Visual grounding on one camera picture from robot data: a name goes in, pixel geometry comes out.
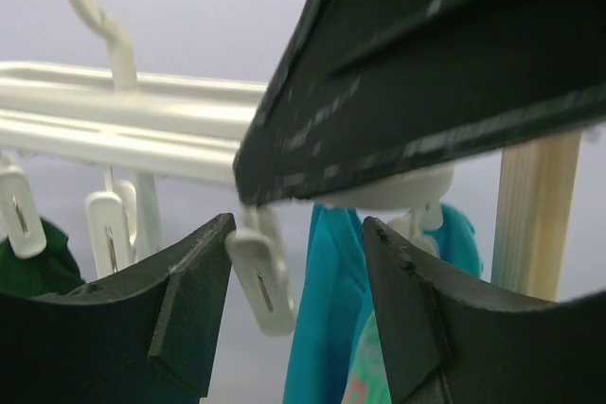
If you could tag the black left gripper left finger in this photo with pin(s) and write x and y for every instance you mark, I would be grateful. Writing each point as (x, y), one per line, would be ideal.
(146, 334)

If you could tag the mint green sock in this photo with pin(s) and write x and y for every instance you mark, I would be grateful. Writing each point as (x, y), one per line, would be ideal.
(367, 381)

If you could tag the wooden drying rack frame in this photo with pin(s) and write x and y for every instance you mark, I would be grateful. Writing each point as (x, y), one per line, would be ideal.
(535, 193)

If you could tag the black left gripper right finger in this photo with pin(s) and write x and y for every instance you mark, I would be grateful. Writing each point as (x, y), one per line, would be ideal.
(449, 337)

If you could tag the white hanger clip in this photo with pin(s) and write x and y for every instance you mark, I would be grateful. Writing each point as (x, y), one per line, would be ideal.
(256, 251)

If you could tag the white green t-shirt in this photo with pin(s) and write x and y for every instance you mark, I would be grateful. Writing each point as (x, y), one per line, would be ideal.
(54, 270)

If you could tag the white plastic clip hanger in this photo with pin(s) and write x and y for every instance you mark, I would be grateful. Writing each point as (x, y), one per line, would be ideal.
(186, 128)

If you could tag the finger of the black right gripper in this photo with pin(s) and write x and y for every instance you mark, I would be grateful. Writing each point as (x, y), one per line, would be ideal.
(367, 89)

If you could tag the teal blue shirt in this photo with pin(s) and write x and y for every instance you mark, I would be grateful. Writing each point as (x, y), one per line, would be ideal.
(335, 304)

